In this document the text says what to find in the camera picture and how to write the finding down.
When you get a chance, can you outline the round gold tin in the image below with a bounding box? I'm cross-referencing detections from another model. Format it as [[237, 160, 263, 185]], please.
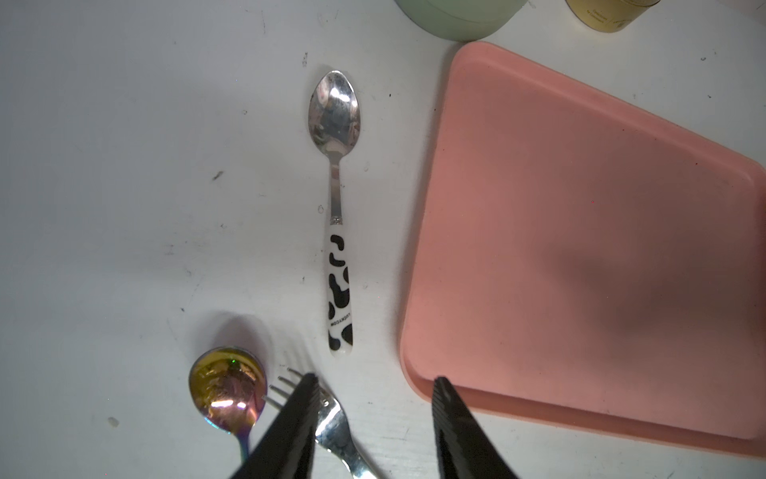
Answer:
[[566, 0, 659, 33]]

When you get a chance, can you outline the grey speckled handle fork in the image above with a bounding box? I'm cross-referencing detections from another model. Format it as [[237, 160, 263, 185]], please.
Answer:
[[265, 367, 381, 479]]

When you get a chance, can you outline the pink plastic tray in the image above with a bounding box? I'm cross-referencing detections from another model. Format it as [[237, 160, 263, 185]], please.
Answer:
[[399, 42, 765, 457]]

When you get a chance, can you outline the cow pattern handle spoon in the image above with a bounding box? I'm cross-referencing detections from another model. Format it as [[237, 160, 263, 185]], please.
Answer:
[[307, 70, 361, 356]]

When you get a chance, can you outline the green thermos jug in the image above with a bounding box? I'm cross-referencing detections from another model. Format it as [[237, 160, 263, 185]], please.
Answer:
[[396, 0, 528, 42]]

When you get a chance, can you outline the iridescent rainbow spoon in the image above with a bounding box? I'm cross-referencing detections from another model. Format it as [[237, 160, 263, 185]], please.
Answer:
[[189, 346, 267, 462]]

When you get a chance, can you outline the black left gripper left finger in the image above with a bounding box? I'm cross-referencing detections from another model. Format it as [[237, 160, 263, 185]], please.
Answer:
[[233, 373, 321, 479]]

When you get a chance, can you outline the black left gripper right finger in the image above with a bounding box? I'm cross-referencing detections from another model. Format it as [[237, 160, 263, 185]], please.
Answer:
[[432, 376, 518, 479]]

